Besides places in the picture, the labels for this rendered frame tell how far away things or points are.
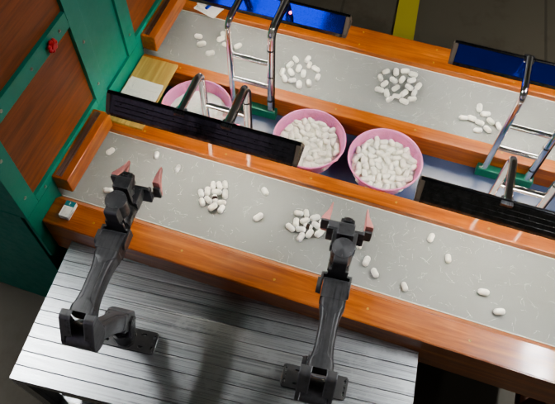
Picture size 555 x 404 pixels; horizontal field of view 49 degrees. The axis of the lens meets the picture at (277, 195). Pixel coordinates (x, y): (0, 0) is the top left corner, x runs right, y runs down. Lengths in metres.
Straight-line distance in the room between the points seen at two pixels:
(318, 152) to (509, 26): 2.04
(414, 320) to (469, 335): 0.17
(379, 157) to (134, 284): 0.96
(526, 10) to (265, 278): 2.71
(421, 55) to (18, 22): 1.49
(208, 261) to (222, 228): 0.14
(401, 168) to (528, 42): 1.86
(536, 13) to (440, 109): 1.81
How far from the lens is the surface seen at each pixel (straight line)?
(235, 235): 2.02
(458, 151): 2.30
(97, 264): 1.63
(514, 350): 1.99
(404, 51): 2.54
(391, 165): 2.21
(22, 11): 1.84
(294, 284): 1.92
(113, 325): 1.78
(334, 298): 1.55
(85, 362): 2.02
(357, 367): 1.95
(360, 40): 2.55
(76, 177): 2.14
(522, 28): 3.99
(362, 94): 2.40
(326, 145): 2.23
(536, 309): 2.09
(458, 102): 2.45
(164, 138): 2.24
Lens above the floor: 2.53
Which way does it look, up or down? 59 degrees down
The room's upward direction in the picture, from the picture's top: 2 degrees clockwise
